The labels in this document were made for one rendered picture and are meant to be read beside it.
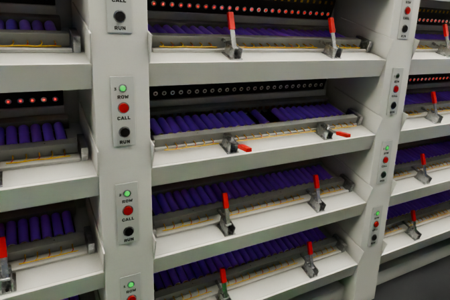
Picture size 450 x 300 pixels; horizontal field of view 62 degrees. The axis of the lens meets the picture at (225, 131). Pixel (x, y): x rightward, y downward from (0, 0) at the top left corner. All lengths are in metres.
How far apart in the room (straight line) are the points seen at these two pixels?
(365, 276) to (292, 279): 0.27
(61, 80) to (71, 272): 0.36
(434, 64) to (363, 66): 0.28
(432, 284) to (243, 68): 1.03
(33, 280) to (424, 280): 1.19
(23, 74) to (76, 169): 0.18
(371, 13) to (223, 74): 0.48
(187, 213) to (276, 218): 0.22
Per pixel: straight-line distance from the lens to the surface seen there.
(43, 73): 0.65
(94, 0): 0.65
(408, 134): 1.17
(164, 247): 0.83
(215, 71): 0.73
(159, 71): 0.69
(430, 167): 1.44
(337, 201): 1.08
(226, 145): 0.79
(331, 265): 1.17
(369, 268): 1.26
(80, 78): 0.66
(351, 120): 1.05
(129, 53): 0.66
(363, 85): 1.08
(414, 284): 1.48
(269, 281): 1.06
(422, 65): 1.16
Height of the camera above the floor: 0.79
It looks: 15 degrees down
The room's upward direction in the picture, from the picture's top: 2 degrees clockwise
